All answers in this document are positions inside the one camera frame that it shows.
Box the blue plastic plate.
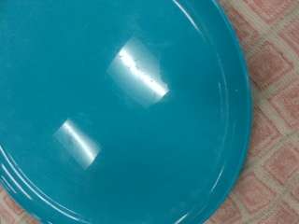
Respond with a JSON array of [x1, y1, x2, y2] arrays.
[[0, 0, 252, 224]]

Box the pink checked cloth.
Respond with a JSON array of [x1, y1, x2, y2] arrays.
[[0, 0, 299, 224]]

